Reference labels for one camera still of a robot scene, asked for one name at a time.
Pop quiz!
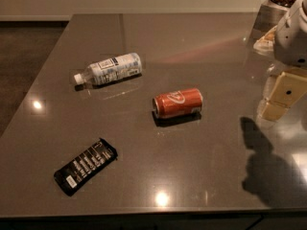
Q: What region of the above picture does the metal bowl with snacks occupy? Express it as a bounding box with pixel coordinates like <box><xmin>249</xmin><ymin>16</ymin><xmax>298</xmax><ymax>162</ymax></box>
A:
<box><xmin>253</xmin><ymin>0</ymin><xmax>296</xmax><ymax>32</ymax></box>

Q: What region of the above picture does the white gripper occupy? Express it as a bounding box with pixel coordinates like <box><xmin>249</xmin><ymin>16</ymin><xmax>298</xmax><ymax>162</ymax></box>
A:
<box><xmin>253</xmin><ymin>0</ymin><xmax>307</xmax><ymax>121</ymax></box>

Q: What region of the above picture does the red coke can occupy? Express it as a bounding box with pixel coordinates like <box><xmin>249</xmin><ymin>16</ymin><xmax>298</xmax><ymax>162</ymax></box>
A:
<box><xmin>153</xmin><ymin>88</ymin><xmax>203</xmax><ymax>119</ymax></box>

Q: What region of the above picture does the clear plastic water bottle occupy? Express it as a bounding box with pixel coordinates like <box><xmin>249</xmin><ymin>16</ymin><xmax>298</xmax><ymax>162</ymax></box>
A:
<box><xmin>74</xmin><ymin>53</ymin><xmax>142</xmax><ymax>86</ymax></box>

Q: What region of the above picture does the black snack bar packet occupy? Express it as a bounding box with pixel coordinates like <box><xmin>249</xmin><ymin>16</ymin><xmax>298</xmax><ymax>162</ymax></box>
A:
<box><xmin>54</xmin><ymin>138</ymin><xmax>118</xmax><ymax>196</ymax></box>

